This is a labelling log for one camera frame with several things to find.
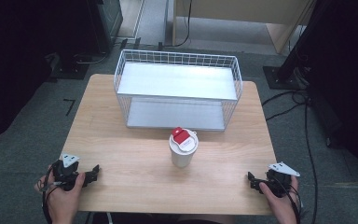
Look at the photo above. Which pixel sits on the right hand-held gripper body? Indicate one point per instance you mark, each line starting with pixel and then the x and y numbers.
pixel 280 180

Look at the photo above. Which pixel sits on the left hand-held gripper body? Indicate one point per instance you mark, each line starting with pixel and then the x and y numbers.
pixel 66 174

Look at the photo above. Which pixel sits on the white cup with red lid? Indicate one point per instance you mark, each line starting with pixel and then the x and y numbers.
pixel 183 149

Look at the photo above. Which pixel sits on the person's right hand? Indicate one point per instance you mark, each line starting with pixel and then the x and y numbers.
pixel 280 208

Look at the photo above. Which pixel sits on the person's left hand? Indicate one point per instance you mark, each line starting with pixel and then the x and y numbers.
pixel 62 202

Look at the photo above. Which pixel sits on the black stand base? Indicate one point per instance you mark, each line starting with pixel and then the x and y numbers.
pixel 70 69

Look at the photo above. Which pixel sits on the black metal stand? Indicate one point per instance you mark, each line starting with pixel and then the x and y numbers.
pixel 295 62

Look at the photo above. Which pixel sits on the dark cabinet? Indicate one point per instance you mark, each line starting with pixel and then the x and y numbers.
pixel 105 21

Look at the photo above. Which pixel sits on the light wooden desk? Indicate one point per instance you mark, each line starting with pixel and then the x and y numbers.
pixel 245 12

